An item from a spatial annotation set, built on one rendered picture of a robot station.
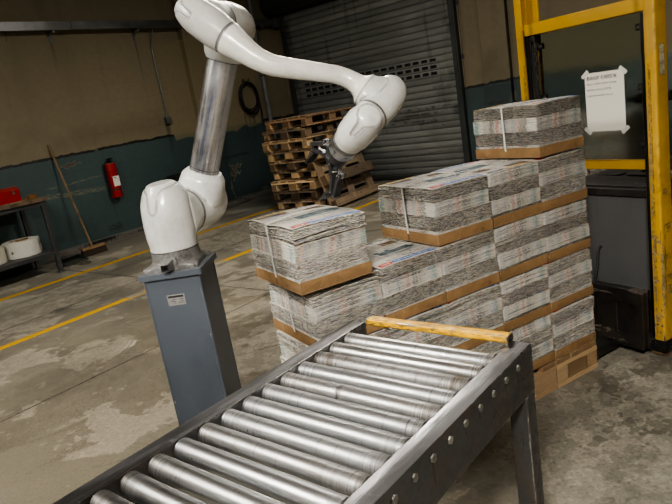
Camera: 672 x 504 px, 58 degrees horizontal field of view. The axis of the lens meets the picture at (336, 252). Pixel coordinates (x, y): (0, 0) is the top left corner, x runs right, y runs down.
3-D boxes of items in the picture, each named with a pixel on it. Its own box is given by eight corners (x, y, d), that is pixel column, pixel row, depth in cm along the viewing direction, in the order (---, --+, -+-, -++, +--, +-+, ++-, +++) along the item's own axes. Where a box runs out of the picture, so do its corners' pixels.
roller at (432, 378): (316, 346, 164) (307, 362, 161) (476, 374, 134) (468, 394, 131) (324, 357, 167) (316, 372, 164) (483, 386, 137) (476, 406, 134)
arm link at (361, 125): (352, 163, 178) (375, 137, 185) (376, 137, 165) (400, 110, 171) (325, 138, 177) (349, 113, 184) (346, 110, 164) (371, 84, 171)
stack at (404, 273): (299, 460, 258) (262, 273, 238) (497, 365, 313) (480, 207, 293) (348, 504, 225) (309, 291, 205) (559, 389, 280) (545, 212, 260)
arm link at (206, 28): (228, 15, 171) (248, 19, 184) (177, -21, 173) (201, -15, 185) (207, 56, 176) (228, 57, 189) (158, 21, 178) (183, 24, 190)
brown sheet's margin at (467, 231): (382, 236, 265) (380, 226, 264) (433, 220, 279) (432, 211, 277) (439, 246, 233) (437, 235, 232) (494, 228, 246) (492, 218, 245)
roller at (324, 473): (214, 436, 138) (209, 417, 137) (384, 496, 108) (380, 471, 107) (196, 448, 134) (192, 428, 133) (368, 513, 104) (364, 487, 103)
